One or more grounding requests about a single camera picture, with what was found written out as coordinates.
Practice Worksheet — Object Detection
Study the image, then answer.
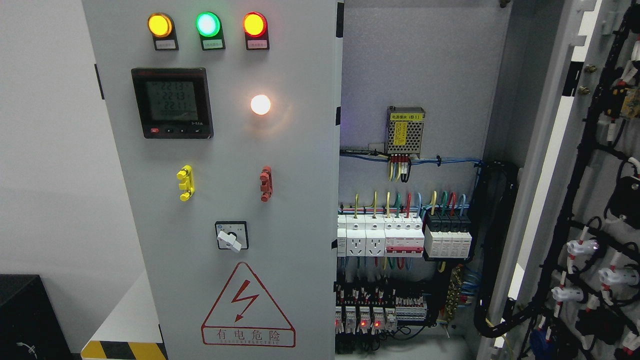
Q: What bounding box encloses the grey cabinet door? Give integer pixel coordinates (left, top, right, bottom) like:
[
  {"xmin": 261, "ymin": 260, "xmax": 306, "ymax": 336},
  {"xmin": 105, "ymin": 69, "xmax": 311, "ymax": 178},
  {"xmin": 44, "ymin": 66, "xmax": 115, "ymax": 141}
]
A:
[
  {"xmin": 475, "ymin": 0, "xmax": 639, "ymax": 360},
  {"xmin": 82, "ymin": 0, "xmax": 342, "ymax": 360}
]

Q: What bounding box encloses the red terminal clip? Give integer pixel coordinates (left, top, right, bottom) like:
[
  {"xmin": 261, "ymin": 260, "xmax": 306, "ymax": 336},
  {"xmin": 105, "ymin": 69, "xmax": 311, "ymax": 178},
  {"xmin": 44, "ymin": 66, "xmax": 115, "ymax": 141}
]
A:
[{"xmin": 259, "ymin": 165, "xmax": 274, "ymax": 203}]

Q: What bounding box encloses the white socket breaker row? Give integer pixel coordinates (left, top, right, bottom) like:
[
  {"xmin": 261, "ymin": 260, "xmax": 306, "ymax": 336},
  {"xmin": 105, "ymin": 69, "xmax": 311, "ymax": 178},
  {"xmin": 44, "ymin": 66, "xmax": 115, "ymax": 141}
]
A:
[{"xmin": 337, "ymin": 213, "xmax": 425, "ymax": 258}]

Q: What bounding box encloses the white glowing indicator lamp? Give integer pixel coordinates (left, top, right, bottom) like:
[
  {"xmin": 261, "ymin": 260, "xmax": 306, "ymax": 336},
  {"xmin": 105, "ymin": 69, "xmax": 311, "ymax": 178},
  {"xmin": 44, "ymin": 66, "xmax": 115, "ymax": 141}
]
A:
[{"xmin": 250, "ymin": 94, "xmax": 272, "ymax": 116}]

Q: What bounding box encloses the perforated metal power supply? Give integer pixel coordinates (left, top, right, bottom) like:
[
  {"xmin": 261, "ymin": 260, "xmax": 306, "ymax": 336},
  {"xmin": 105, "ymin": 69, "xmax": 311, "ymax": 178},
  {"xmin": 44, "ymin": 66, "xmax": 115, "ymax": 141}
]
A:
[{"xmin": 386, "ymin": 105, "xmax": 426, "ymax": 157}]

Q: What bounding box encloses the yellow terminal clip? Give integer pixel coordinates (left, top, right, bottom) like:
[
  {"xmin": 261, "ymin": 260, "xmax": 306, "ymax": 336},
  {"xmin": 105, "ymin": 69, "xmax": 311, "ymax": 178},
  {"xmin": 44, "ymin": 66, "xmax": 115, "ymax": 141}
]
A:
[{"xmin": 176, "ymin": 164, "xmax": 195, "ymax": 202}]

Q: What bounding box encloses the lower relay terminal row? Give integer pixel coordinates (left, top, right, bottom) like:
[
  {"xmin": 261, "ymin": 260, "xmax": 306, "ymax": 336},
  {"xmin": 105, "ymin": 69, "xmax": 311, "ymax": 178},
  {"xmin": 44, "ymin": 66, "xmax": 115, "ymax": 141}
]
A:
[{"xmin": 333, "ymin": 280, "xmax": 429, "ymax": 335}]

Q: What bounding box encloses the black surge protector block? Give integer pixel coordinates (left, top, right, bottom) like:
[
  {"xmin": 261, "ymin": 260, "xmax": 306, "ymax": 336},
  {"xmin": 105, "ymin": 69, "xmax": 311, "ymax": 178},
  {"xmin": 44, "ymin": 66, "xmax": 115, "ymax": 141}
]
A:
[{"xmin": 423, "ymin": 211, "xmax": 474, "ymax": 264}]

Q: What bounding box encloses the grey cabinet body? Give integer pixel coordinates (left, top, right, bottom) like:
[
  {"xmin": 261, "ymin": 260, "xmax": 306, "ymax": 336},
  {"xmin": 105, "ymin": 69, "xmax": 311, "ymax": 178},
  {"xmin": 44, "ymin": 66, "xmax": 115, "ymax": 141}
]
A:
[{"xmin": 334, "ymin": 0, "xmax": 531, "ymax": 360}]

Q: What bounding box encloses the red electric warning sticker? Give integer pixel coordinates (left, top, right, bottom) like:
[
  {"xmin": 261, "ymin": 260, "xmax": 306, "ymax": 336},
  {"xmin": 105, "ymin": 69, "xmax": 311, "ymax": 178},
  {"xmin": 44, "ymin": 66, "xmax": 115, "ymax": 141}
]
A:
[{"xmin": 201, "ymin": 262, "xmax": 297, "ymax": 347}]

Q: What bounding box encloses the black digital power meter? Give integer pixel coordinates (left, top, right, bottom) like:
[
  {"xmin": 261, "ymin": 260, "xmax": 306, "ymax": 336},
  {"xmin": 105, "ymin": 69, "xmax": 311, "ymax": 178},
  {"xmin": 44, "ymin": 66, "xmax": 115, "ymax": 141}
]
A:
[{"xmin": 131, "ymin": 67, "xmax": 214, "ymax": 139}]

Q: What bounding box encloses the red indicator lamp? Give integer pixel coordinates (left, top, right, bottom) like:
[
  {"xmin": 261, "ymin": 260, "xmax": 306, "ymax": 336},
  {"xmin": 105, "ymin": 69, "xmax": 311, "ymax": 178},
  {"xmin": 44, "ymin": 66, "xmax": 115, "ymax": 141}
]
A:
[{"xmin": 242, "ymin": 11, "xmax": 270, "ymax": 51}]

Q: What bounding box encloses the green indicator lamp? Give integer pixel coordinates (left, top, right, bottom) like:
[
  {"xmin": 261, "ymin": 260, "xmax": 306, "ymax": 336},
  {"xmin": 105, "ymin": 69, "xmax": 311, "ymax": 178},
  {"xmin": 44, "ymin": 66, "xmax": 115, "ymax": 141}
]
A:
[{"xmin": 195, "ymin": 11, "xmax": 226, "ymax": 51}]

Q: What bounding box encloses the yellow indicator lamp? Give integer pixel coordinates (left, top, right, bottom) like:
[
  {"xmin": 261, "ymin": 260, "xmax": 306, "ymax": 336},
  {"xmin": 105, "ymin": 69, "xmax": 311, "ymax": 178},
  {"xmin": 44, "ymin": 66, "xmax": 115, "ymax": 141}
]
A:
[{"xmin": 147, "ymin": 13, "xmax": 179, "ymax": 51}]

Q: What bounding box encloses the black box at left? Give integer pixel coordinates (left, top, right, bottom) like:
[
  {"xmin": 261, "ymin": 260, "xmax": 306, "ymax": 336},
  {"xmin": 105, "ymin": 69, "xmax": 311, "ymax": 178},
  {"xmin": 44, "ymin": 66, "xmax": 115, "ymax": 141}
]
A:
[{"xmin": 0, "ymin": 274, "xmax": 73, "ymax": 360}]

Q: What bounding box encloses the white rotary selector switch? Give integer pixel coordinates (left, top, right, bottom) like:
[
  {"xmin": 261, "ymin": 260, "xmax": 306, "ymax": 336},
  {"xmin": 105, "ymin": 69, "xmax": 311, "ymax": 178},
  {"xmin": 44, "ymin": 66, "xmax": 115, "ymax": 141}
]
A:
[{"xmin": 215, "ymin": 220, "xmax": 249, "ymax": 253}]

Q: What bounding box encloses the black right cable harness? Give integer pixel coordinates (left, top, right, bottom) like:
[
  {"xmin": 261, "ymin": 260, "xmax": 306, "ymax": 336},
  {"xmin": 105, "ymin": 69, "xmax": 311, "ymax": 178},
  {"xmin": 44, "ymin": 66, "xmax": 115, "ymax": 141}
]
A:
[{"xmin": 469, "ymin": 160, "xmax": 531, "ymax": 338}]

